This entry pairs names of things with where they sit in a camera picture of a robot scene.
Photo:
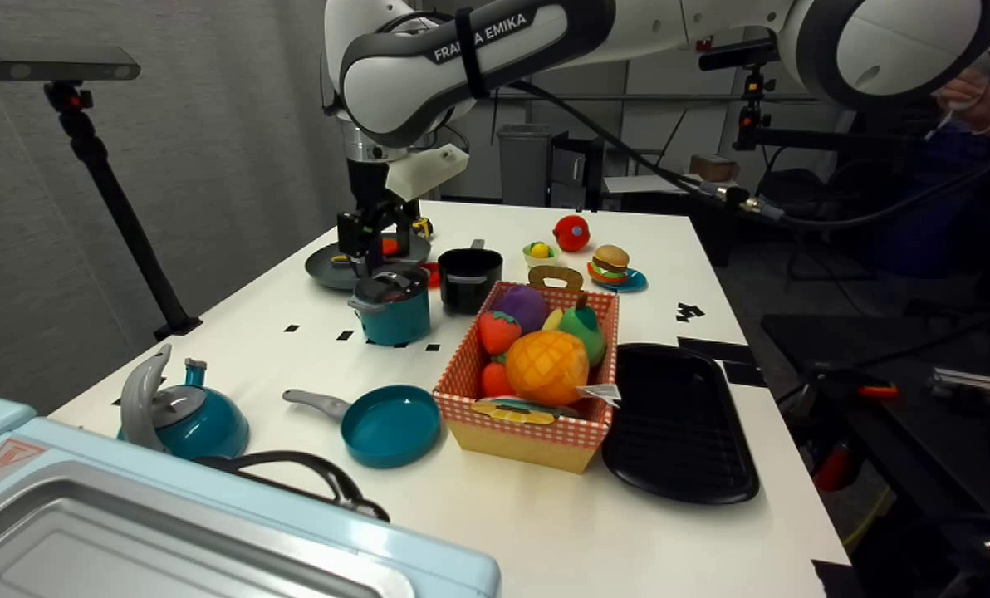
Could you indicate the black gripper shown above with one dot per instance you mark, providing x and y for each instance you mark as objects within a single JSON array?
[{"x": 376, "y": 217}]

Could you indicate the grey black pot lid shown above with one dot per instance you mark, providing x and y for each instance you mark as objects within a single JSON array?
[{"x": 391, "y": 286}]

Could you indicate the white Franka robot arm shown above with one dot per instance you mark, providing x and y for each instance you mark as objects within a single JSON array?
[{"x": 416, "y": 73}]

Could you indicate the teal blue toy pot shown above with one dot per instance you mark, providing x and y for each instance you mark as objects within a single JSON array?
[{"x": 397, "y": 323}]

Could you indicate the black toy pot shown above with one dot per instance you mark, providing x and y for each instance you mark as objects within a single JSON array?
[{"x": 469, "y": 286}]

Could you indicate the person's hand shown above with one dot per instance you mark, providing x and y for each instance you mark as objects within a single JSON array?
[{"x": 977, "y": 96}]

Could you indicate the red toy piece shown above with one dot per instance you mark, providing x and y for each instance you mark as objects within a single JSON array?
[
  {"x": 391, "y": 249},
  {"x": 434, "y": 274}
]

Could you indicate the yellow black toy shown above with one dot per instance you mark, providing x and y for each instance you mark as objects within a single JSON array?
[{"x": 425, "y": 228}]

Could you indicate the dark grey toy plate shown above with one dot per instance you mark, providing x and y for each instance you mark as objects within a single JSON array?
[{"x": 323, "y": 266}]

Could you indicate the red orange plush fruit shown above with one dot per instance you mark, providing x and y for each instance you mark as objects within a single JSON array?
[{"x": 499, "y": 334}]

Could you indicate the purple plush fruit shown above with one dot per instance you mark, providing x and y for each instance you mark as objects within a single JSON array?
[{"x": 528, "y": 308}]

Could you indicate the small yellow toy fruit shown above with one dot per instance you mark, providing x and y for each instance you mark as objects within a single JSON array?
[{"x": 539, "y": 250}]

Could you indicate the grey waste bin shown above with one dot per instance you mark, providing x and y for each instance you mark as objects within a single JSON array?
[{"x": 522, "y": 167}]

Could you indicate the small red plush fruit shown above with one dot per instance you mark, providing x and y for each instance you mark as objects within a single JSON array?
[{"x": 498, "y": 379}]

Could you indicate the teal toy frying pan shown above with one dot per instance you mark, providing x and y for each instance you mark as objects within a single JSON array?
[{"x": 391, "y": 427}]

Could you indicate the brown toy bread slice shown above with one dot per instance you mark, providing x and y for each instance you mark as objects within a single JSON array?
[{"x": 556, "y": 277}]

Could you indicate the red toy tomato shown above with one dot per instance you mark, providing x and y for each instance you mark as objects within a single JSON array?
[{"x": 573, "y": 235}]

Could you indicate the black box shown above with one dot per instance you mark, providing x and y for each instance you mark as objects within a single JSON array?
[{"x": 573, "y": 171}]

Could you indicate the green plush pepper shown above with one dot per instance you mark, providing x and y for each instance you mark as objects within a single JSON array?
[{"x": 587, "y": 334}]

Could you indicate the toy hamburger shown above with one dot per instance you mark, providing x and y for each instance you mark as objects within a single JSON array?
[{"x": 609, "y": 266}]

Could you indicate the orange checked cardboard basket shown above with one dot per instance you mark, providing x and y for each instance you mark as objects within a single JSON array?
[{"x": 522, "y": 441}]

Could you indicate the small blue toy plate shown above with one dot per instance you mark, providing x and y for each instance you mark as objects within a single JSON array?
[{"x": 636, "y": 283}]

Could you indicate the black tripod with red knob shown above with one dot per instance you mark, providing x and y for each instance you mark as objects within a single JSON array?
[{"x": 115, "y": 194}]

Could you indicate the white side table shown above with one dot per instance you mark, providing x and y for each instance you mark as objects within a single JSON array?
[{"x": 672, "y": 188}]

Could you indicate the small black clips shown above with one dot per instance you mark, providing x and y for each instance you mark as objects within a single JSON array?
[{"x": 689, "y": 311}]

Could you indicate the black plastic tray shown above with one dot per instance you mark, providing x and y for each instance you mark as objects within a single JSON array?
[{"x": 678, "y": 427}]

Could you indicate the black office chair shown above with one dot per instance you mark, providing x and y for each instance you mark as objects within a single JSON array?
[{"x": 888, "y": 156}]

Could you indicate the blue barrel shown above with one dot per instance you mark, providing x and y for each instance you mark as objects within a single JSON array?
[{"x": 945, "y": 222}]

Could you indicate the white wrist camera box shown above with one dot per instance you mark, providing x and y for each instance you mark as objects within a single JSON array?
[{"x": 429, "y": 171}]

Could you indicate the black stereo camera bar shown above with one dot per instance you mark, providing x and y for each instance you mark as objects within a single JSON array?
[
  {"x": 740, "y": 55},
  {"x": 52, "y": 63}
]

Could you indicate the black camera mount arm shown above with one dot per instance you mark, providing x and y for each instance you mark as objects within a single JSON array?
[{"x": 752, "y": 117}]

